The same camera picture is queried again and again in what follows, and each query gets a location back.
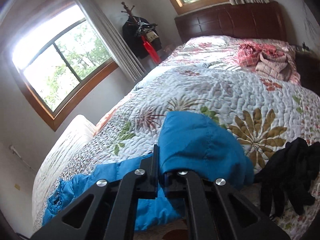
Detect blue puffer jacket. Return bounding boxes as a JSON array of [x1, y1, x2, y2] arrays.
[[42, 111, 254, 232]]

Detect pink plaid folded clothes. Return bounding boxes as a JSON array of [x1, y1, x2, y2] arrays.
[[237, 42, 300, 85]]

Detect black garment on bed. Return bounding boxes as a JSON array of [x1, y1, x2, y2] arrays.
[[254, 138, 319, 217]]

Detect floral quilted bedspread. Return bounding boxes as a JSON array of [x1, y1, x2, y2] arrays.
[[32, 36, 319, 231]]

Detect beige side window curtain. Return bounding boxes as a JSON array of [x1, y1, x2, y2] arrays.
[[76, 0, 145, 82]]

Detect red hanging item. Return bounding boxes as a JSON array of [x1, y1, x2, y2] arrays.
[[141, 36, 161, 64]]

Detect dark nightstand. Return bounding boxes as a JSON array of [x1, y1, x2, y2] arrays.
[[293, 43, 320, 95]]

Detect wood framed side window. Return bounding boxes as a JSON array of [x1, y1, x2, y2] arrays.
[[8, 1, 118, 131]]

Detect black coat on rack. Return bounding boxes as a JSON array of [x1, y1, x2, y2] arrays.
[[122, 16, 162, 59]]

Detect dark wooden headboard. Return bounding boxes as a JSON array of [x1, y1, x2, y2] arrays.
[[175, 2, 287, 42]]

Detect wooden coat rack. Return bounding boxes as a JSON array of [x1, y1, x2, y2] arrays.
[[121, 2, 140, 25]]

